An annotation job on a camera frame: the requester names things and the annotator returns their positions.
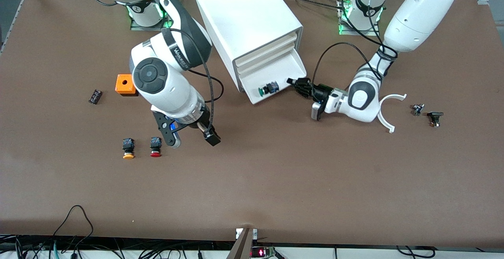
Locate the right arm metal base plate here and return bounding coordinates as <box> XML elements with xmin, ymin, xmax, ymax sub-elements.
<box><xmin>130</xmin><ymin>13</ymin><xmax>172</xmax><ymax>31</ymax></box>

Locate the white middle drawer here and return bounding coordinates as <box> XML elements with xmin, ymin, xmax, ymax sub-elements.
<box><xmin>237</xmin><ymin>43</ymin><xmax>296</xmax><ymax>77</ymax></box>

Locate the red push button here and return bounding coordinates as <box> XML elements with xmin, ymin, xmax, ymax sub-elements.
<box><xmin>150</xmin><ymin>137</ymin><xmax>163</xmax><ymax>158</ymax></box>

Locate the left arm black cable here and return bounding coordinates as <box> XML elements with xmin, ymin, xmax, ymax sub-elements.
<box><xmin>313</xmin><ymin>42</ymin><xmax>384</xmax><ymax>88</ymax></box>

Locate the white drawer cabinet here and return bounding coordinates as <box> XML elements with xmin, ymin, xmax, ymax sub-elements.
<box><xmin>193</xmin><ymin>0</ymin><xmax>304</xmax><ymax>93</ymax></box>

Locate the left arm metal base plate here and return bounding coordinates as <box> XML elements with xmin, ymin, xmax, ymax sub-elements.
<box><xmin>338</xmin><ymin>0</ymin><xmax>380</xmax><ymax>36</ymax></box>

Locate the green push button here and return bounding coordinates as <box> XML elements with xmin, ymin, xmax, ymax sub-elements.
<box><xmin>258</xmin><ymin>81</ymin><xmax>280</xmax><ymax>96</ymax></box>

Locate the device with red light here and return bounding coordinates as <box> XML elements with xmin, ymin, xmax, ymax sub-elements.
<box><xmin>250</xmin><ymin>246</ymin><xmax>277</xmax><ymax>259</ymax></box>

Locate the black right camera bracket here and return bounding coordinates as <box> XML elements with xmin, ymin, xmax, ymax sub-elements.
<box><xmin>152</xmin><ymin>109</ymin><xmax>180</xmax><ymax>148</ymax></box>

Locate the black looped cable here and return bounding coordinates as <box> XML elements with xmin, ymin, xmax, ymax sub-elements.
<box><xmin>53</xmin><ymin>205</ymin><xmax>94</xmax><ymax>248</ymax></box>

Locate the white low drawer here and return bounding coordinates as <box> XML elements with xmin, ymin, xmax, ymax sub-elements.
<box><xmin>241</xmin><ymin>50</ymin><xmax>308</xmax><ymax>105</ymax></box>

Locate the angled metal camera bar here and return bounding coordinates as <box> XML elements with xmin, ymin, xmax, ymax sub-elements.
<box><xmin>226</xmin><ymin>228</ymin><xmax>258</xmax><ymax>259</ymax></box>

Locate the white tall drawer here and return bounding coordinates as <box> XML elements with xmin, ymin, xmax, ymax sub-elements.
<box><xmin>235</xmin><ymin>32</ymin><xmax>298</xmax><ymax>68</ymax></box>

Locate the black switch part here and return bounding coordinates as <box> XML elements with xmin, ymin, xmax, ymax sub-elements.
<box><xmin>427</xmin><ymin>111</ymin><xmax>444</xmax><ymax>128</ymax></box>

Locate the orange box with hole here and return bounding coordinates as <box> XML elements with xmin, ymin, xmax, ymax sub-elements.
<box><xmin>115</xmin><ymin>74</ymin><xmax>139</xmax><ymax>97</ymax></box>

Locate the white curved plastic arc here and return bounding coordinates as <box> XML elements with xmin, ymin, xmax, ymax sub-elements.
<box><xmin>377</xmin><ymin>94</ymin><xmax>407</xmax><ymax>134</ymax></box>

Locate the yellow push button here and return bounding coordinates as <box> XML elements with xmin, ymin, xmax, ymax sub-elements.
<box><xmin>122</xmin><ymin>138</ymin><xmax>135</xmax><ymax>160</ymax></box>

